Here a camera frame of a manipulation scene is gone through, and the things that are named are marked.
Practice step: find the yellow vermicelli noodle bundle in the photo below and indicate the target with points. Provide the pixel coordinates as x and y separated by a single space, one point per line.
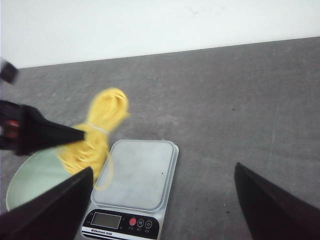
106 112

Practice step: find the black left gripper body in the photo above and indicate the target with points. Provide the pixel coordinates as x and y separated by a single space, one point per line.
11 114

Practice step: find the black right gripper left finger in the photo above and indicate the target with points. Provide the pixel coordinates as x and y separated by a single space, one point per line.
54 215

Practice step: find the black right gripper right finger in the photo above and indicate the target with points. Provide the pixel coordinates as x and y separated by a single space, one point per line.
271 213

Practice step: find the light green shallow plate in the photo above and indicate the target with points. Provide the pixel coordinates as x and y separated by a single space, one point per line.
38 174

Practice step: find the silver electronic kitchen scale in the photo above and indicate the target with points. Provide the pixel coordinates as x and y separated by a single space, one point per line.
132 191

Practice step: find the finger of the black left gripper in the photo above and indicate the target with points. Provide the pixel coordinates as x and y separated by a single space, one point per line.
37 133

